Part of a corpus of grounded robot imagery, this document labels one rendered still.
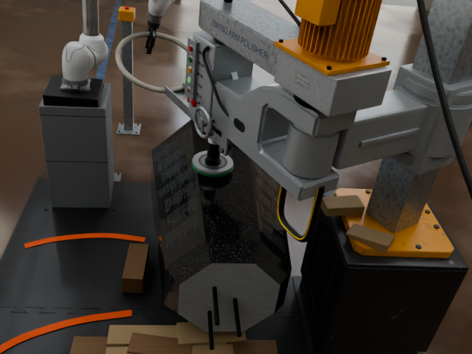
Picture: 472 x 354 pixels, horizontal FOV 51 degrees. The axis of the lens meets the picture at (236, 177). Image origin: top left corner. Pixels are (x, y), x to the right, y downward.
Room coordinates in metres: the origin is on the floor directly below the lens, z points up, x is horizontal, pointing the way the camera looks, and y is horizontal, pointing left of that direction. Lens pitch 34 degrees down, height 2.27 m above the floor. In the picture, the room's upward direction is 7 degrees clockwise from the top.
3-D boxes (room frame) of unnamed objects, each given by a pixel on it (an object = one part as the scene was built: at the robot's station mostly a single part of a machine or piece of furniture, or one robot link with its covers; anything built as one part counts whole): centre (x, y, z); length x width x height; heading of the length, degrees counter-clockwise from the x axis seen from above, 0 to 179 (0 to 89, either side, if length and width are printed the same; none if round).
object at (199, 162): (2.18, 0.13, 0.87); 0.21 x 0.21 x 0.01
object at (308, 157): (1.66, -0.27, 1.34); 0.19 x 0.19 x 0.20
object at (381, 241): (1.83, -0.66, 0.80); 0.20 x 0.10 x 0.05; 59
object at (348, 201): (2.04, -0.55, 0.81); 0.20 x 0.10 x 0.05; 106
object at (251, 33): (1.90, -0.08, 1.62); 0.96 x 0.25 x 0.17; 37
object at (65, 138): (2.91, 1.10, 0.40); 0.50 x 0.50 x 0.80; 11
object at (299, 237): (1.65, -0.27, 1.05); 0.23 x 0.03 x 0.32; 37
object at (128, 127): (3.91, 1.02, 0.54); 0.20 x 0.20 x 1.09; 8
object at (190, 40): (2.17, 0.26, 1.37); 0.08 x 0.03 x 0.28; 37
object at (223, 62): (2.12, 0.08, 1.32); 0.36 x 0.22 x 0.45; 37
